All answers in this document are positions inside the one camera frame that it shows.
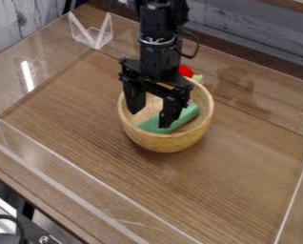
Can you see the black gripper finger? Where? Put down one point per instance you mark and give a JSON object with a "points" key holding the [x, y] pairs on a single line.
{"points": [[135, 96], [170, 112]]}

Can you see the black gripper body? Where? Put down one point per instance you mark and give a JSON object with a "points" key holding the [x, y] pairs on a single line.
{"points": [[155, 70]]}

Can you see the green rectangular block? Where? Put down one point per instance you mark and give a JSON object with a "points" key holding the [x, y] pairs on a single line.
{"points": [[187, 115]]}

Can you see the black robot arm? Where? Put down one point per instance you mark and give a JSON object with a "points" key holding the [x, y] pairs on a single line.
{"points": [[162, 20]]}

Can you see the brown wooden bowl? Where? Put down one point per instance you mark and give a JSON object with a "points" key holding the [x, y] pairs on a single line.
{"points": [[182, 138]]}

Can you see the red toy strawberry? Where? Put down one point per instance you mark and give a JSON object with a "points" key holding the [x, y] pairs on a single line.
{"points": [[186, 71]]}

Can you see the black device with logo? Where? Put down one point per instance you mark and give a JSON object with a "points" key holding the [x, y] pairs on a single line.
{"points": [[40, 229]]}

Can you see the clear acrylic corner bracket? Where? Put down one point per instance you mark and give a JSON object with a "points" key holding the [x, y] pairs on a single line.
{"points": [[92, 37]]}

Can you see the clear acrylic enclosure wall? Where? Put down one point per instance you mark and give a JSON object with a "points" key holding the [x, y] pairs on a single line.
{"points": [[228, 191]]}

